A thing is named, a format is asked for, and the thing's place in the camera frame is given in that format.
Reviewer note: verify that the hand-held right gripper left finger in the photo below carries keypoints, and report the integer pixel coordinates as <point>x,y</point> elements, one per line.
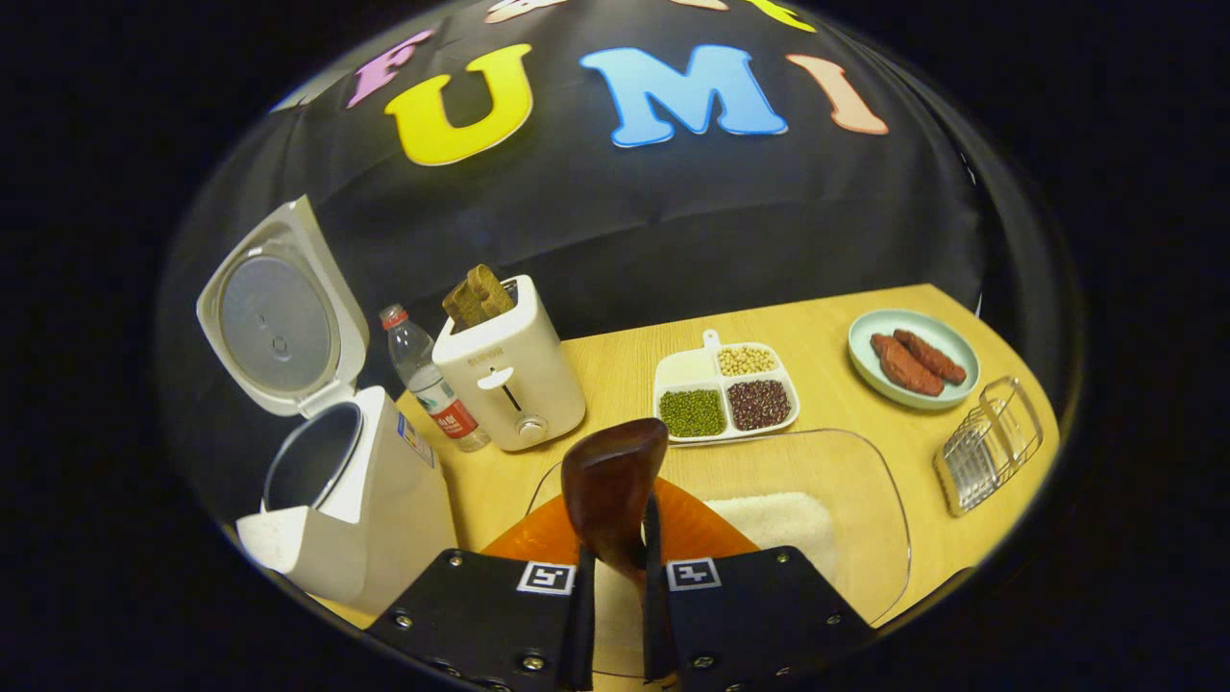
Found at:
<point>471,615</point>

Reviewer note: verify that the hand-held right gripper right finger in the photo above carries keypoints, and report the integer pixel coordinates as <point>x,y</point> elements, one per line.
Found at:
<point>750,625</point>

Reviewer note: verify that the white rice cooker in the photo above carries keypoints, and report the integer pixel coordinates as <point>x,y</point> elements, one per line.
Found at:
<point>384,519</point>

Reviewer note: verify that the dark wooden spoon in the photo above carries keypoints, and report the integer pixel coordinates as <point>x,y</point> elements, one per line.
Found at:
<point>615,481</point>

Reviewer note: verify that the clear plastic rice container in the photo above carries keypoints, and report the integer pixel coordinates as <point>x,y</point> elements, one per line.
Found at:
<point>865,538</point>

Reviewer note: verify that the pile of green mung beans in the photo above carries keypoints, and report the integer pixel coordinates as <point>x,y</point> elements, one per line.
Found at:
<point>692,413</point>

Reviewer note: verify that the pile of red beans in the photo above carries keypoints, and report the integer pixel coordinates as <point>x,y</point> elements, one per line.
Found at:
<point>759,404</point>

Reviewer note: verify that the clear water bottle red label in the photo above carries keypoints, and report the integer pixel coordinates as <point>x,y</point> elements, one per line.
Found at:
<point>432,384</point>

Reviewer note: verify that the white toaster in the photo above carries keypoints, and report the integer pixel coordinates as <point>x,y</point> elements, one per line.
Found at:
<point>509,375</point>

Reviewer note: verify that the pile of yellow soybeans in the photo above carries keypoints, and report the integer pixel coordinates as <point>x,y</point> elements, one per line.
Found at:
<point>747,360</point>

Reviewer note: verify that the white divided dish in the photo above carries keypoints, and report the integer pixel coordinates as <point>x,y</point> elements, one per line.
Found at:
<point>684,367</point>

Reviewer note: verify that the pale green plate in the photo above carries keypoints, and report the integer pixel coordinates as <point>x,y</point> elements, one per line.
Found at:
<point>937,332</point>

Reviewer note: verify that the black backdrop cloth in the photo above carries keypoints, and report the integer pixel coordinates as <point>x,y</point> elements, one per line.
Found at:
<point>625,202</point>

